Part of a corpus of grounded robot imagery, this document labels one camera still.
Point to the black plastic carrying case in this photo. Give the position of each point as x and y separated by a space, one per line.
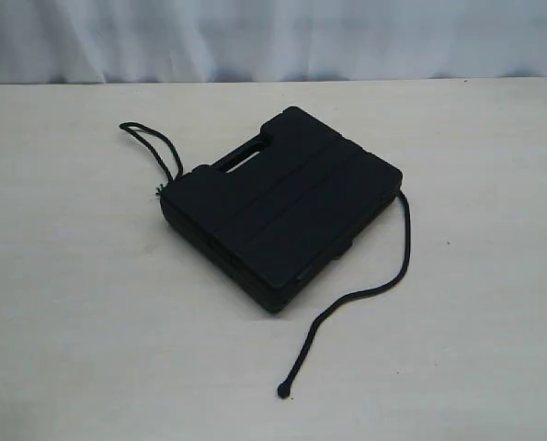
275 211

